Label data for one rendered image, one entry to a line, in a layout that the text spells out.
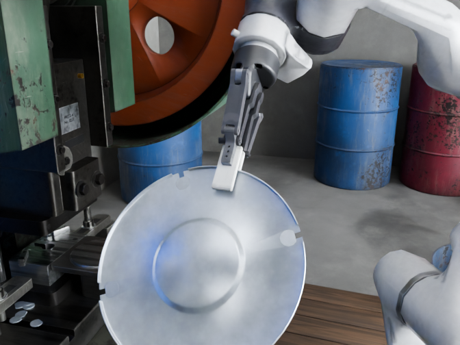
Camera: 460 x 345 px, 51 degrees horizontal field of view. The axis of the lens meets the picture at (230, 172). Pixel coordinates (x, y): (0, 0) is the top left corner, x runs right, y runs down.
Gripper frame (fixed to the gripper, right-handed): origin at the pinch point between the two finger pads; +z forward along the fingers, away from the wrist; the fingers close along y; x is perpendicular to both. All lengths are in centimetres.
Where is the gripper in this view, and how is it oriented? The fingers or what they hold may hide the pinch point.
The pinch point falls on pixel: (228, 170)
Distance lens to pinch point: 69.7
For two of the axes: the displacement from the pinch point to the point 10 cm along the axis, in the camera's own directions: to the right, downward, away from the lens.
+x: 9.4, 1.0, -3.1
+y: -2.4, -4.4, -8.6
